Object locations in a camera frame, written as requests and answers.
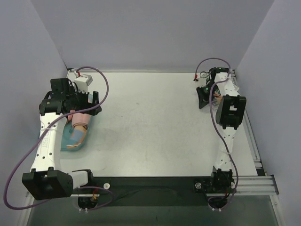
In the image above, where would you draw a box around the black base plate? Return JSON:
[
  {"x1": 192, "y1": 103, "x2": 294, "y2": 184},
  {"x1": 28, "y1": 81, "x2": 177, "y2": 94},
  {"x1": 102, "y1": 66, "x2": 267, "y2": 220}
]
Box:
[{"x1": 73, "y1": 177, "x2": 236, "y2": 209}]

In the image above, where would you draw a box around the salmon rolled towel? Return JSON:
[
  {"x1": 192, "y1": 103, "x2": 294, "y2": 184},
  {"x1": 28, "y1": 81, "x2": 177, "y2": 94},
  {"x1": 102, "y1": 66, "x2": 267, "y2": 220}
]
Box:
[{"x1": 67, "y1": 110, "x2": 75, "y2": 123}]

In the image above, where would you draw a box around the orange polka dot towel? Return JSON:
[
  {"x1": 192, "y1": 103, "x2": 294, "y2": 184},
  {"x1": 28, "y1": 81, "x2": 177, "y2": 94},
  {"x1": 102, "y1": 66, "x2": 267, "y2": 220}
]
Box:
[{"x1": 66, "y1": 126, "x2": 87, "y2": 150}]

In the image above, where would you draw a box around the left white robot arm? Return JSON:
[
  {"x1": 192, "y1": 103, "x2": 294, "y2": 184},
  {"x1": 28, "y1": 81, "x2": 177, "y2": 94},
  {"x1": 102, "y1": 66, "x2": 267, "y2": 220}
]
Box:
[{"x1": 22, "y1": 75, "x2": 102, "y2": 200}]

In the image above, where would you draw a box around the white rabbit print towel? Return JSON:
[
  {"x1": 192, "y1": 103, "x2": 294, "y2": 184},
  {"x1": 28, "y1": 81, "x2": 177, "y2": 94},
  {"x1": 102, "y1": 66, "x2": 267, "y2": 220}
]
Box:
[{"x1": 212, "y1": 89, "x2": 222, "y2": 108}]

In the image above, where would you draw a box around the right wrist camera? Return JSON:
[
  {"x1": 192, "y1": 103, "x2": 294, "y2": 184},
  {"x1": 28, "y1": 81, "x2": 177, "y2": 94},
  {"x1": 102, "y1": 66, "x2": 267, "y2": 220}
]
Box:
[{"x1": 193, "y1": 74, "x2": 208, "y2": 82}]

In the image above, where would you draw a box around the teal plastic tray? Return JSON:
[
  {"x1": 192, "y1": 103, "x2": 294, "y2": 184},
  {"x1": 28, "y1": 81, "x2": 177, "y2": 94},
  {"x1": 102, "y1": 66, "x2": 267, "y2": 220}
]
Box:
[{"x1": 39, "y1": 113, "x2": 94, "y2": 152}]

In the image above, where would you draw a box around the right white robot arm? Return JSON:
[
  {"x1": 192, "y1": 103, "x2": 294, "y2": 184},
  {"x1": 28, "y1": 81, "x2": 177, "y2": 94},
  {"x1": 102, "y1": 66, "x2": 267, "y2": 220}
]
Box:
[{"x1": 196, "y1": 67, "x2": 246, "y2": 194}]

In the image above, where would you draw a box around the aluminium front rail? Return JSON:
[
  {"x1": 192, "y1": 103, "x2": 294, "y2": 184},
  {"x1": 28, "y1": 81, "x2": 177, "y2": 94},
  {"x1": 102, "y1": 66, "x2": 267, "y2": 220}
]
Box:
[{"x1": 237, "y1": 176, "x2": 279, "y2": 195}]

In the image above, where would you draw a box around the pink rolled towel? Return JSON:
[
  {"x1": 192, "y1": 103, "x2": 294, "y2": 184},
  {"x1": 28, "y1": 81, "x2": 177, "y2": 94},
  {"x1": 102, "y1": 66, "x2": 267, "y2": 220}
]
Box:
[{"x1": 71, "y1": 113, "x2": 91, "y2": 129}]

